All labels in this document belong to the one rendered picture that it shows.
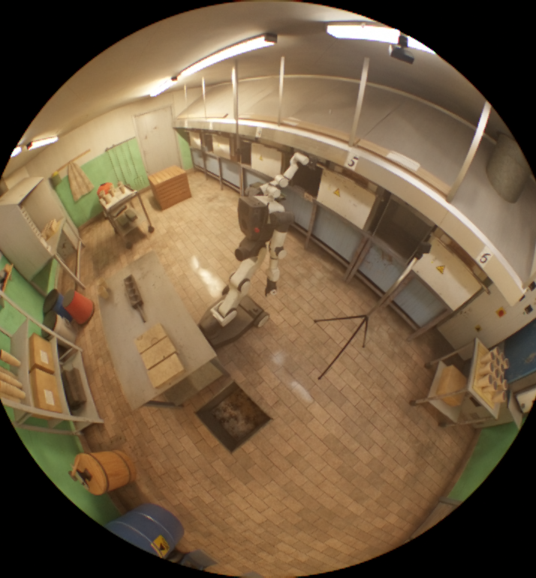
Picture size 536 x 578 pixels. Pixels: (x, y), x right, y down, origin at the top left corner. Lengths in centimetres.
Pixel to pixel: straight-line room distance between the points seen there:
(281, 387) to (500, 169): 281
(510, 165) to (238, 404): 307
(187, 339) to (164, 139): 514
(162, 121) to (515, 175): 608
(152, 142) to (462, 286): 618
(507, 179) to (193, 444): 356
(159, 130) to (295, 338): 545
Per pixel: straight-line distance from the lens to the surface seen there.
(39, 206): 485
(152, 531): 229
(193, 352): 125
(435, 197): 154
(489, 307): 281
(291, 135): 209
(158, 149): 571
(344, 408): 216
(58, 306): 351
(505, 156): 206
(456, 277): 191
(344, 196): 202
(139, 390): 138
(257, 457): 207
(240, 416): 185
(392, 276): 233
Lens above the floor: 199
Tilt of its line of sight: 56 degrees down
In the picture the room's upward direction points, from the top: 3 degrees clockwise
